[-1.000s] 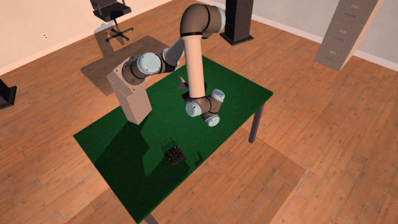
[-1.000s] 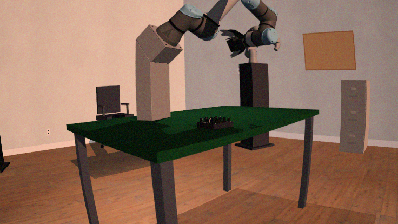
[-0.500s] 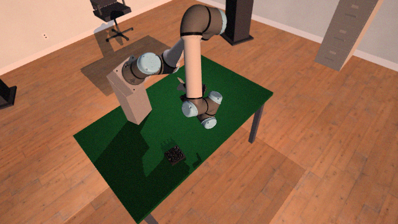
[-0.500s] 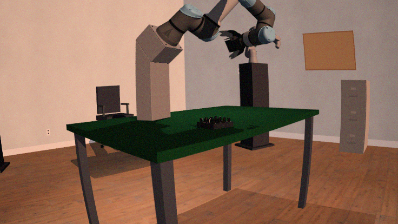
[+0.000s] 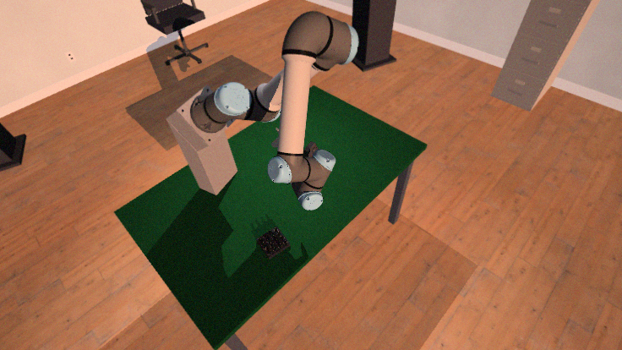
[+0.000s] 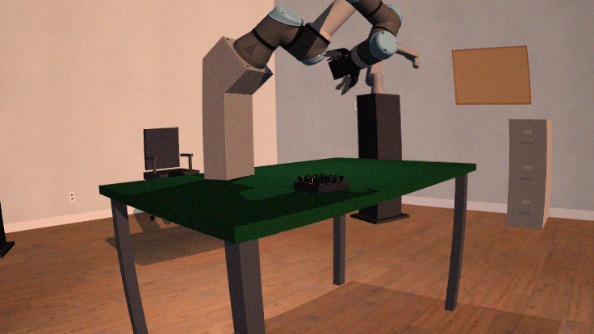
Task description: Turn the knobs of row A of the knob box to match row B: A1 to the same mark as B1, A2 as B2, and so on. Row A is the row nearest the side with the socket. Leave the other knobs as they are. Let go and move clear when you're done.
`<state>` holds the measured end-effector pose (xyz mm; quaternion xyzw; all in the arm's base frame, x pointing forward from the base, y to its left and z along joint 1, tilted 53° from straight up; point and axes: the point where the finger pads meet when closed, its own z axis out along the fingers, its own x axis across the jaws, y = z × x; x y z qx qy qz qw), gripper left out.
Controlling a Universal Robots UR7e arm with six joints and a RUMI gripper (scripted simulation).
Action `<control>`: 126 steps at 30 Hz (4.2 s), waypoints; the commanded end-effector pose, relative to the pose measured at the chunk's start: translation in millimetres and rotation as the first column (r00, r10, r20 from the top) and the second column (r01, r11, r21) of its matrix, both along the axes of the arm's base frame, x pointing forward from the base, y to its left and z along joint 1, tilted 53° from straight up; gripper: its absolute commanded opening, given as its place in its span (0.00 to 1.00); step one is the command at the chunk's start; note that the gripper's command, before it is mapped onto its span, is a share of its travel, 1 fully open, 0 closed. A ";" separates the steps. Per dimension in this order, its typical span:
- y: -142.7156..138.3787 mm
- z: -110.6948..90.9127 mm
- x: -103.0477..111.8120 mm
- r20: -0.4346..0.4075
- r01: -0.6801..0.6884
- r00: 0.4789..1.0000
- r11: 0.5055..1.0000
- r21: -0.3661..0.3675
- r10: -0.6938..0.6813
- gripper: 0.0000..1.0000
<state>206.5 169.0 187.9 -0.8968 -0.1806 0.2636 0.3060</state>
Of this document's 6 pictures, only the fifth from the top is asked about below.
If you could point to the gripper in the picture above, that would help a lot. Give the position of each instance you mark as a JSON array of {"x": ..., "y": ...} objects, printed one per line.
[{"x": 275, "y": 142}]

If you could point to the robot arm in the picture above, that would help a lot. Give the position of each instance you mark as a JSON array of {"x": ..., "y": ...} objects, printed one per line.
[{"x": 320, "y": 43}]

